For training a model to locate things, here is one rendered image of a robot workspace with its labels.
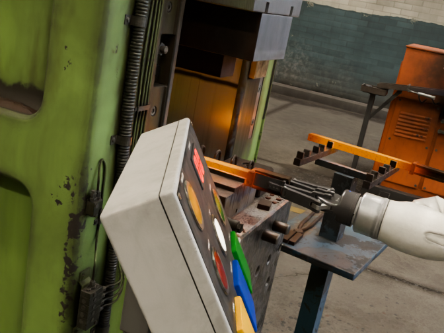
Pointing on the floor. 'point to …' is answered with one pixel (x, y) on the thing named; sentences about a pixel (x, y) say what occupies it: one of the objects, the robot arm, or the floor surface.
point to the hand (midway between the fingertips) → (270, 182)
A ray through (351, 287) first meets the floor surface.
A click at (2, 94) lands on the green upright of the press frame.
